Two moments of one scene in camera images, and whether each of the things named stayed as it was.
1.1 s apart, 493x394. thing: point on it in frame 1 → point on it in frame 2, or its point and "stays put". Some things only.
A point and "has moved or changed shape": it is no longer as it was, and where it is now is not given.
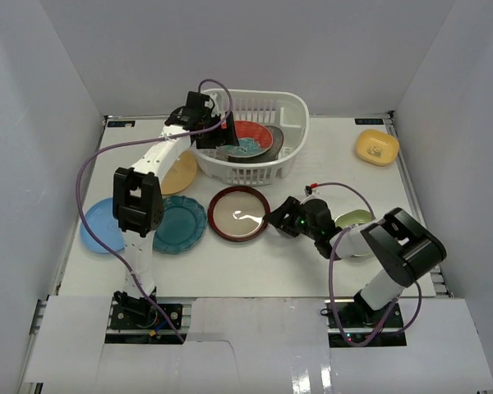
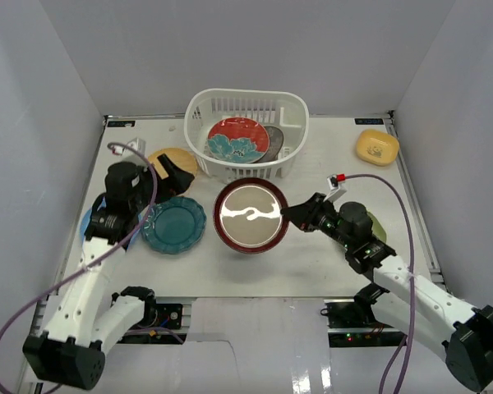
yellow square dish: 376,147 stays put
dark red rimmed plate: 237,213 has moved or changed shape
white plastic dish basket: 284,109 stays put
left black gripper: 213,134 → 160,180
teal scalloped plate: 183,224 stays put
